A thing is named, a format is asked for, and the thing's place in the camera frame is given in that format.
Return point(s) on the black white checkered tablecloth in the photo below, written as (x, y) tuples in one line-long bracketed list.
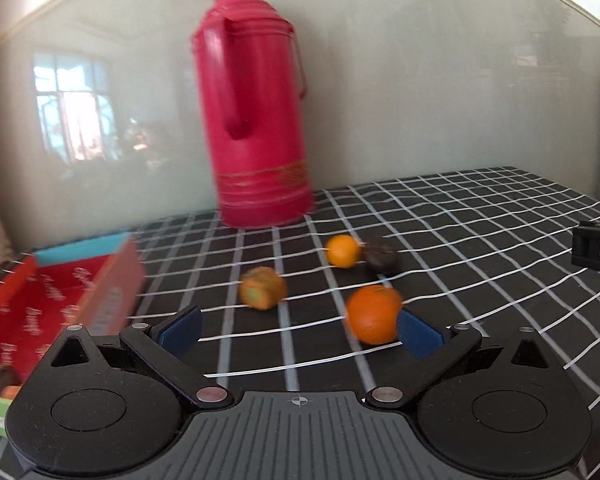
[(437, 327)]

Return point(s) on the red cardboard box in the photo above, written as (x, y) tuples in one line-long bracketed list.
[(93, 282)]

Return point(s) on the dark brown round fruit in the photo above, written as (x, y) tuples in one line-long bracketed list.
[(382, 256)]

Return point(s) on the red thermos flask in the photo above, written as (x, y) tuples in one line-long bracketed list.
[(250, 87)]

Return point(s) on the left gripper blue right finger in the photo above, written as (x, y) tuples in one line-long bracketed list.
[(417, 336)]

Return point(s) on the brown green round fruit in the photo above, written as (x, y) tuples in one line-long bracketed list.
[(262, 288)]

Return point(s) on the large orange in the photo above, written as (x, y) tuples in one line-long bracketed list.
[(372, 314)]

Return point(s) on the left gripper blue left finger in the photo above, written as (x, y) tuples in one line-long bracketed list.
[(181, 331)]

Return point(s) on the small orange kumquat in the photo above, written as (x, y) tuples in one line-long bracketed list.
[(343, 251)]

